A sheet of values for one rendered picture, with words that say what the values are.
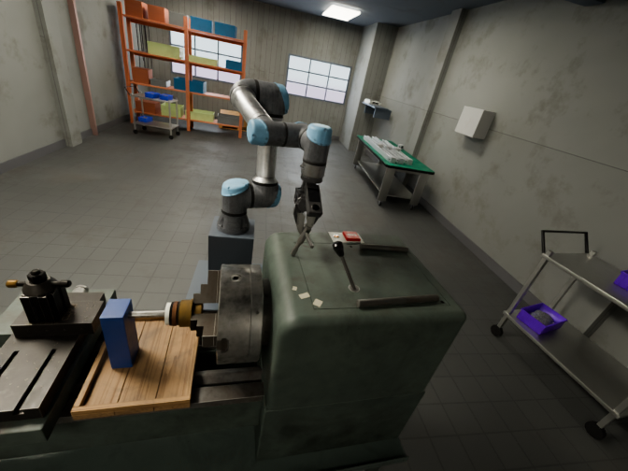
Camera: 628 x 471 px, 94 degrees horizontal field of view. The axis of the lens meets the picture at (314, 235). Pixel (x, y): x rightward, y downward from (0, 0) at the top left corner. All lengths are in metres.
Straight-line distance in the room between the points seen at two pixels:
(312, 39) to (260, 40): 1.44
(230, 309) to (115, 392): 0.44
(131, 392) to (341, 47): 9.54
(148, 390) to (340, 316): 0.64
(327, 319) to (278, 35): 9.21
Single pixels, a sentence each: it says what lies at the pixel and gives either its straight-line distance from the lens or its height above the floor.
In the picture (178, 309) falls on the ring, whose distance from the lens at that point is 1.01.
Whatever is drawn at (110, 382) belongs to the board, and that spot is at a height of 0.88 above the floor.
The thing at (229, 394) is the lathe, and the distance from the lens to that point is 1.11.
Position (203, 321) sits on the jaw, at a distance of 0.97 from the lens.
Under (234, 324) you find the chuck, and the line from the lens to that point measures 0.88.
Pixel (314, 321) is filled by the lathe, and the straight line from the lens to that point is 0.80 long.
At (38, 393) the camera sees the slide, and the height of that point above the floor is 0.97.
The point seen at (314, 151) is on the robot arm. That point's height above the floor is 1.61.
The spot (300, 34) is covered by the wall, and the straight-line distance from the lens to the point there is 9.75.
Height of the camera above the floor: 1.81
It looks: 29 degrees down
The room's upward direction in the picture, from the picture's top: 12 degrees clockwise
